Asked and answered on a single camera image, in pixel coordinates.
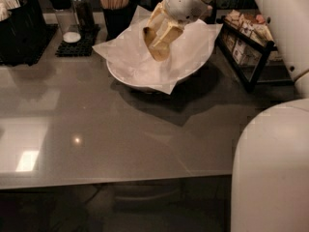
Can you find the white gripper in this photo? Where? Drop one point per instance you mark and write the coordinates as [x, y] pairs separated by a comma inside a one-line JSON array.
[[184, 2]]

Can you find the yellow banana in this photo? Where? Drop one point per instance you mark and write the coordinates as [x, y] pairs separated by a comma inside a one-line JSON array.
[[158, 53]]

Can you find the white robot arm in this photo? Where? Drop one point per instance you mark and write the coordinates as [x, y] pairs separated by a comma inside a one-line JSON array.
[[270, 180]]

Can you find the white bowl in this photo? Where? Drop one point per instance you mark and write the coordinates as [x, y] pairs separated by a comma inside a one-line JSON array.
[[151, 78]]

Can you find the white paper liner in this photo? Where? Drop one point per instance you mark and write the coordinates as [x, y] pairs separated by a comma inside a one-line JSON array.
[[128, 55]]

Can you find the black cup of stirrers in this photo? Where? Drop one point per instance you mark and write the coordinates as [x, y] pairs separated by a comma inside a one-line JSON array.
[[118, 15]]

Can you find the small black rubber mat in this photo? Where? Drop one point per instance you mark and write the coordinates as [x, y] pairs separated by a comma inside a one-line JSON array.
[[84, 47]]

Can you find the pepper shaker black cap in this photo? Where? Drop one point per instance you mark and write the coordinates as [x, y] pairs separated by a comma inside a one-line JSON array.
[[84, 14]]

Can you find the salt shaker black cap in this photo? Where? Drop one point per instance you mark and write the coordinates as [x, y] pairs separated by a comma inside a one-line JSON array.
[[64, 12]]

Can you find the large black rubber mat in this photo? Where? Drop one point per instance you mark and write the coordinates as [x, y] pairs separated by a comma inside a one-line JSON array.
[[33, 55]]

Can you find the black condiment caddy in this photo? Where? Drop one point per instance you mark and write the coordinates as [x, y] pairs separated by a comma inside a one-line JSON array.
[[21, 26]]

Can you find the black wire packet rack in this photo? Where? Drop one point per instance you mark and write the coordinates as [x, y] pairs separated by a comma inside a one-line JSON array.
[[247, 44]]

